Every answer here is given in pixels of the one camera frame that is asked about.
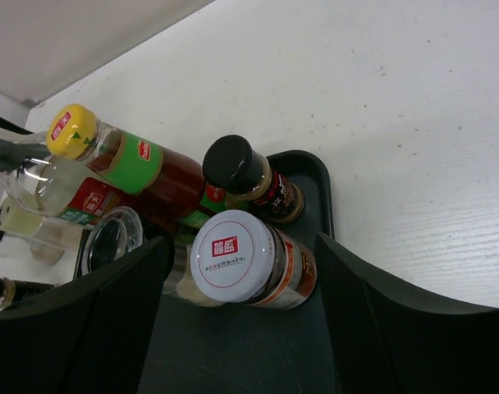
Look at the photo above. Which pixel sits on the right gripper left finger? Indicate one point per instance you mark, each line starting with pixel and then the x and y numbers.
pixel 89 320

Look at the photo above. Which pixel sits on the silver-lid white powder jar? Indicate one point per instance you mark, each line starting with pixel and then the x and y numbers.
pixel 122 230

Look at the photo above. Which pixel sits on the yellow-cap white powder jar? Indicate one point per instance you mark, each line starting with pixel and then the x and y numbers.
pixel 48 238

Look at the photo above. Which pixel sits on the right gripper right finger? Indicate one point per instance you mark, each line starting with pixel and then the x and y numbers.
pixel 390 336

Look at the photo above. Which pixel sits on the small black-cap spice bottle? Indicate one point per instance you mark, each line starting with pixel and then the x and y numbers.
pixel 232 164

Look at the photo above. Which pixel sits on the yellow-cap red sauce bottle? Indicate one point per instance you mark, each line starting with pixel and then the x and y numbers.
pixel 169 188

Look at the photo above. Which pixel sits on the small dark pepper bottle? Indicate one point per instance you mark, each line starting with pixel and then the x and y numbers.
pixel 13 291

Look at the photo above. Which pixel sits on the black plastic tray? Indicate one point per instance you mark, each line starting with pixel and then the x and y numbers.
pixel 238 349

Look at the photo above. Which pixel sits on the red-label lid spice jar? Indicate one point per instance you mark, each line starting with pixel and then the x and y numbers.
pixel 236 258

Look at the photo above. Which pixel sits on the tall black-cap sauce bottle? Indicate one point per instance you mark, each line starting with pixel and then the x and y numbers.
pixel 53 187

